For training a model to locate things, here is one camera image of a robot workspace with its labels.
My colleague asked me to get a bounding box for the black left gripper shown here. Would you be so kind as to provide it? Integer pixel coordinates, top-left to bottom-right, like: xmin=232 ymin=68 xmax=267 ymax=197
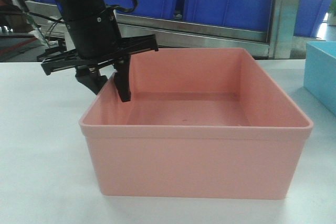
xmin=41 ymin=8 xmax=159 ymax=102

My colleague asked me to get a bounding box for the pink plastic box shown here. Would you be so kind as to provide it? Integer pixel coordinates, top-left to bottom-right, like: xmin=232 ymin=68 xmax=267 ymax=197
xmin=79 ymin=48 xmax=313 ymax=199

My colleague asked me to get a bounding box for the light blue plastic box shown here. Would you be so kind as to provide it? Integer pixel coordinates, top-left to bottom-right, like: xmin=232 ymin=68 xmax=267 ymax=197
xmin=303 ymin=41 xmax=335 ymax=114

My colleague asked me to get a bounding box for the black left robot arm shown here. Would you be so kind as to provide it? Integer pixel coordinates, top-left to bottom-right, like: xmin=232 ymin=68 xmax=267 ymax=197
xmin=41 ymin=0 xmax=158 ymax=102

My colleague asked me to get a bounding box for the stainless steel shelf rack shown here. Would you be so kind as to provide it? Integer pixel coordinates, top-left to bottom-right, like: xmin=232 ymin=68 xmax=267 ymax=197
xmin=25 ymin=0 xmax=324 ymax=59

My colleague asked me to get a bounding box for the black office chair base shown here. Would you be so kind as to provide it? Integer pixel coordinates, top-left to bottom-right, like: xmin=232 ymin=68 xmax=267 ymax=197
xmin=36 ymin=40 xmax=66 ymax=62

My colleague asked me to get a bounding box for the blue storage bin far right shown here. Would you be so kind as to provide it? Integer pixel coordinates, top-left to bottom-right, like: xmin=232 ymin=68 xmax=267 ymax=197
xmin=294 ymin=0 xmax=332 ymax=37

